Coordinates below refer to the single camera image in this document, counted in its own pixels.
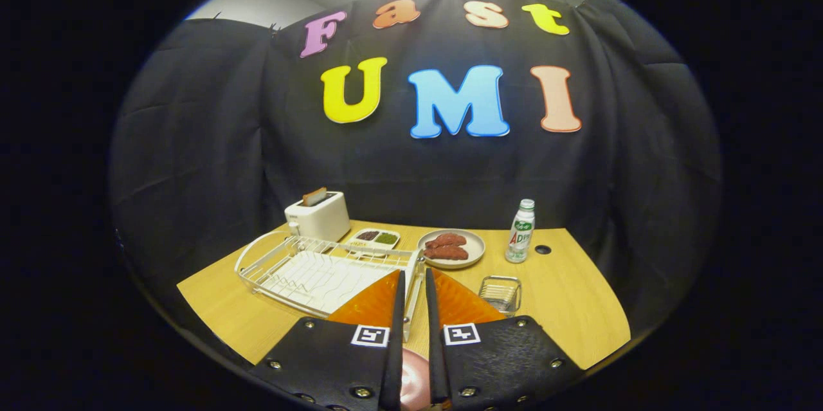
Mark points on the beige round plate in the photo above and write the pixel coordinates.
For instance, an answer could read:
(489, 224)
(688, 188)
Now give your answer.
(476, 247)

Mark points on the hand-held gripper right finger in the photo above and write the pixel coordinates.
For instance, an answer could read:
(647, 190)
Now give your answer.
(435, 347)

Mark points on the brown bread slice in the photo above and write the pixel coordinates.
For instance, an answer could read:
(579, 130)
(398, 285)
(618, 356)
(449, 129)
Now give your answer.
(315, 196)

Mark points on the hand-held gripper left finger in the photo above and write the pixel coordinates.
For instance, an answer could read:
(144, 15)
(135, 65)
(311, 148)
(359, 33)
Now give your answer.
(334, 359)

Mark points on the white ribbed drain tray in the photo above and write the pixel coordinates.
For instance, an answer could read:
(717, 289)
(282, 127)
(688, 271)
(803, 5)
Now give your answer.
(321, 282)

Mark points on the white divided bean dish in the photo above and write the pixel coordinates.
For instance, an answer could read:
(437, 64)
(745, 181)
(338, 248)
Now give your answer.
(386, 247)

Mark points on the white toaster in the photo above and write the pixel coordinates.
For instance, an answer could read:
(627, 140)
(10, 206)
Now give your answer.
(321, 221)

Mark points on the white green drink bottle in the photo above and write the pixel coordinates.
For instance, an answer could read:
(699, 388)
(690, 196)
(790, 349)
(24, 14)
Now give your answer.
(519, 237)

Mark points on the red meat slice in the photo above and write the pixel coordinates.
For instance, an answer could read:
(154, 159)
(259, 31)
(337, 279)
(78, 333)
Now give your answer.
(447, 240)
(447, 253)

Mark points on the pink plate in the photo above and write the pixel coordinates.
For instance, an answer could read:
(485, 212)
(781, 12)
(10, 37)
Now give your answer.
(415, 379)

